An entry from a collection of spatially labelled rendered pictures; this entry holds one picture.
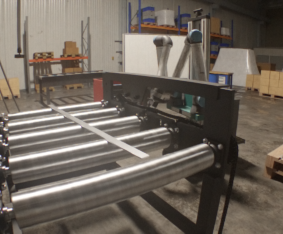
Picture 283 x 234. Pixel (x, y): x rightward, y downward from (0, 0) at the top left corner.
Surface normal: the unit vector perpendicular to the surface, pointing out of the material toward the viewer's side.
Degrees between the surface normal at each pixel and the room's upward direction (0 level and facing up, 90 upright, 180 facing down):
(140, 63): 90
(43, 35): 90
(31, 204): 42
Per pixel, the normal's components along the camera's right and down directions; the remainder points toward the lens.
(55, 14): 0.54, 0.22
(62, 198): 0.40, -0.49
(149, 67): 0.14, 0.25
